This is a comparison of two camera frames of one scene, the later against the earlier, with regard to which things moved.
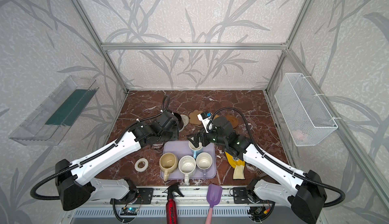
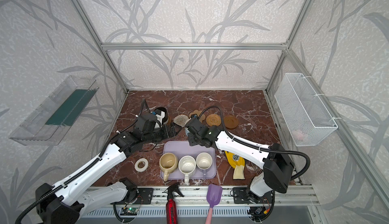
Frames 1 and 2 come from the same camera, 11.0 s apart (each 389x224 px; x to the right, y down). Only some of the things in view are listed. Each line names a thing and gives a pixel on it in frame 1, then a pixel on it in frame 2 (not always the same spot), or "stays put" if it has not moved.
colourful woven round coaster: (186, 120) stays put
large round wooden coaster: (233, 119) stays put
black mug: (181, 122) to (158, 110)
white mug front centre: (187, 165) stays put
